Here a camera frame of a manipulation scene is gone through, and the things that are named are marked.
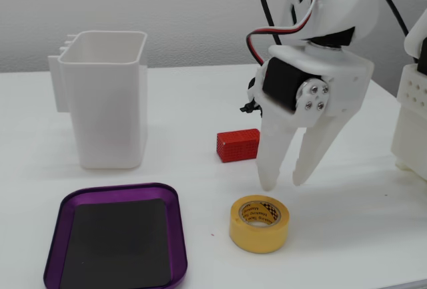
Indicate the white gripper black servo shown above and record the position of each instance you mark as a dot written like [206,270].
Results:
[343,80]

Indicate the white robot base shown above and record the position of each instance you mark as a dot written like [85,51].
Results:
[413,119]

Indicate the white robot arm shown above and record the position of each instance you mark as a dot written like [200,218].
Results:
[343,2]

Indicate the yellow tape roll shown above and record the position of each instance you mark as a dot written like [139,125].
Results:
[257,237]

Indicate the white plastic box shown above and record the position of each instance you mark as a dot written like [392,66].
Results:
[106,102]

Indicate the red perforated block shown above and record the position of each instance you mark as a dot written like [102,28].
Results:
[237,145]

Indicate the purple metal tray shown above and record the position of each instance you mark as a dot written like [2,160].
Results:
[116,190]

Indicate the black tray mat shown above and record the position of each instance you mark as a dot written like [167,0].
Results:
[116,242]

